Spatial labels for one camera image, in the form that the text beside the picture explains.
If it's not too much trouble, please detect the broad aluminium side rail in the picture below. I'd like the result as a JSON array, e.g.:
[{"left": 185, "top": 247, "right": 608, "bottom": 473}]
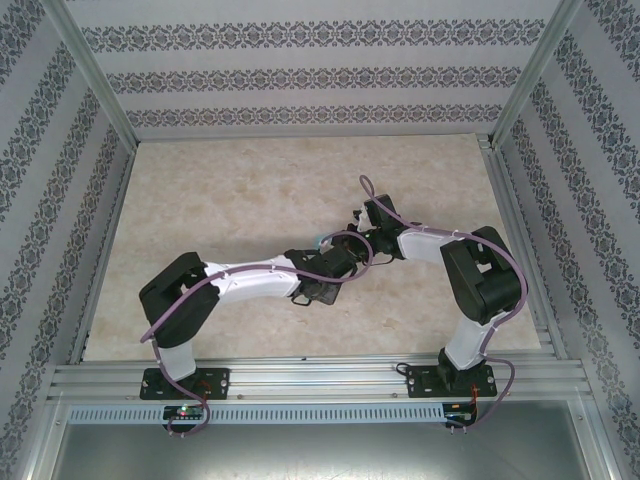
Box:
[{"left": 477, "top": 133, "right": 570, "bottom": 361}]

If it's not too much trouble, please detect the wide aluminium mounting rail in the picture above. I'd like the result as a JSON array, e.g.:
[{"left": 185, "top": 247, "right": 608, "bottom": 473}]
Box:
[{"left": 47, "top": 352, "right": 595, "bottom": 402}]

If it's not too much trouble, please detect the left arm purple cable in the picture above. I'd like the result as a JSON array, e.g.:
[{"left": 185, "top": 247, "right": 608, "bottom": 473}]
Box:
[{"left": 141, "top": 230, "right": 374, "bottom": 439}]

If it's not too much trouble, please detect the aluminium frame post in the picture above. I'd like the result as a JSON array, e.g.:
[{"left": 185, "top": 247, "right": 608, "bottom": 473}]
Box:
[
  {"left": 42, "top": 0, "right": 140, "bottom": 146},
  {"left": 490, "top": 0, "right": 585, "bottom": 147}
]

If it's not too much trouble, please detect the grey sheet metal tray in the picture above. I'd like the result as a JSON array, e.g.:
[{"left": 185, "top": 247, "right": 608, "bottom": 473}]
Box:
[{"left": 22, "top": 398, "right": 619, "bottom": 480}]

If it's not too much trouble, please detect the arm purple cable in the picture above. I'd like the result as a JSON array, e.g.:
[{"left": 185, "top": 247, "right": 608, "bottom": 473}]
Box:
[
  {"left": 141, "top": 230, "right": 374, "bottom": 439},
  {"left": 358, "top": 174, "right": 529, "bottom": 436}
]

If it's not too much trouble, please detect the slotted grey cable duct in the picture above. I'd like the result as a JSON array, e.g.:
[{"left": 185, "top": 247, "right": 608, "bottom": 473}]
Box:
[{"left": 67, "top": 403, "right": 447, "bottom": 426}]

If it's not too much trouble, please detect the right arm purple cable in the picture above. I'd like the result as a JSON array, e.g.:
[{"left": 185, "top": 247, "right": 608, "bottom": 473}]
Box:
[{"left": 358, "top": 174, "right": 529, "bottom": 436}]

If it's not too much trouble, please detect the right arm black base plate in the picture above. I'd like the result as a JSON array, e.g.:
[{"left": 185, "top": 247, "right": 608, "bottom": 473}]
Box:
[{"left": 405, "top": 364, "right": 499, "bottom": 399}]

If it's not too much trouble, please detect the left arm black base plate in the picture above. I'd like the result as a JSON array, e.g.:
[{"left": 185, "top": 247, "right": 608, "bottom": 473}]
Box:
[{"left": 139, "top": 368, "right": 232, "bottom": 400}]

